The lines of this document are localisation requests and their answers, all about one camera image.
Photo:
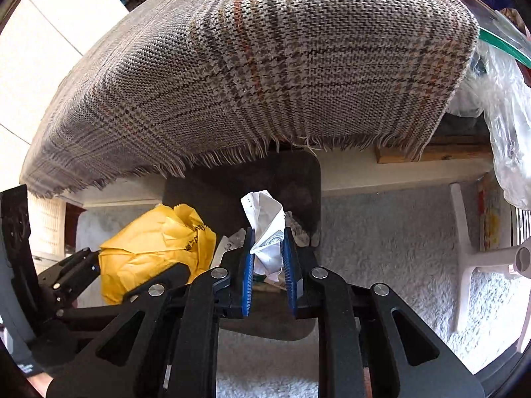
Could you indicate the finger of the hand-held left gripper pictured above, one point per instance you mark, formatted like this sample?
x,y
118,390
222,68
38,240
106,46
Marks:
x,y
174,275
70,271

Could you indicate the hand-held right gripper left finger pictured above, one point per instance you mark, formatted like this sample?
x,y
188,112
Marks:
x,y
247,282

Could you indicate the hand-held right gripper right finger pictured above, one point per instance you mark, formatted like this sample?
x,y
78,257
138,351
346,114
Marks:
x,y
291,286

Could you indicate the yellow wrapper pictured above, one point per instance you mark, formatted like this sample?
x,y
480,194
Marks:
x,y
153,248

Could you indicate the white paper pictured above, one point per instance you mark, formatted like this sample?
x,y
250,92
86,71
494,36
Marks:
x,y
267,232

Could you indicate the dark trash bin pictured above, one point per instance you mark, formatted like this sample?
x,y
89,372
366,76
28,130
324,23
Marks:
x,y
215,190

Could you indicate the bamboo folding screen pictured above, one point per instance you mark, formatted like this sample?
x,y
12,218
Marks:
x,y
45,224

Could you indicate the white chair base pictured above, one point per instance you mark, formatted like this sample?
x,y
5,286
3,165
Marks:
x,y
466,236

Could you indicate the grey plaid tablecloth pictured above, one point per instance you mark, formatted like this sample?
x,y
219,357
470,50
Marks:
x,y
249,70

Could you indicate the large clear plastic bag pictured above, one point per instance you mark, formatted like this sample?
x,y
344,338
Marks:
x,y
510,112

